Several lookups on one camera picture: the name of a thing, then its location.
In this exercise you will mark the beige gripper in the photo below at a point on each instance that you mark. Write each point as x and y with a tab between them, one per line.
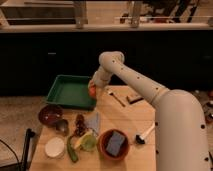
99	91

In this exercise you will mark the red apple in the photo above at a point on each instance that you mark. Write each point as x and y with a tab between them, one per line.
92	91

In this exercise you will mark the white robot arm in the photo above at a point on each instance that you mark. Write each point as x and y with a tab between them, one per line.
180	127

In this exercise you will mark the green plastic tray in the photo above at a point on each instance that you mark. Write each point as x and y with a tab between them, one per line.
69	91

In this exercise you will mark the small fork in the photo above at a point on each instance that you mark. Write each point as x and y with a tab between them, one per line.
111	93

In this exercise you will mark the wooden block brush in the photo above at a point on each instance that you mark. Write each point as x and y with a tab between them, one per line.
131	99

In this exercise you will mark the grey blue cloth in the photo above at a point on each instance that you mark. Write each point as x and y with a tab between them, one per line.
93	123

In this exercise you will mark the dark red grape bunch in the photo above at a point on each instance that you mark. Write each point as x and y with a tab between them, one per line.
80	125

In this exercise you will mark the small metal cup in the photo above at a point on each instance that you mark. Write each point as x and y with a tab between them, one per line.
62	127

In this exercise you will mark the dark red bowl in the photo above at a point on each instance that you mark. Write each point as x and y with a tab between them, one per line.
50	114

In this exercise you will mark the yellow green plush toy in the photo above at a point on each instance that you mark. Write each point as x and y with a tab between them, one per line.
87	142

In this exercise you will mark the blue sponge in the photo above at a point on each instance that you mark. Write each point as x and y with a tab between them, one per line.
115	142

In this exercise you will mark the orange bowl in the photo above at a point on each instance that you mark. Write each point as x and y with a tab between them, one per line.
102	144

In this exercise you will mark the green cucumber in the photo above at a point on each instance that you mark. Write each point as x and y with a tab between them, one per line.
71	152

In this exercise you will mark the white round lid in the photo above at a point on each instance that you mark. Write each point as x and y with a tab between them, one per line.
55	148

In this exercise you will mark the white handled dish brush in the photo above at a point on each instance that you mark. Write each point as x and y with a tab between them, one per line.
140	138

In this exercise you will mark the black chair frame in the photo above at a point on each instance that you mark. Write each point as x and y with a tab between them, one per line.
22	163

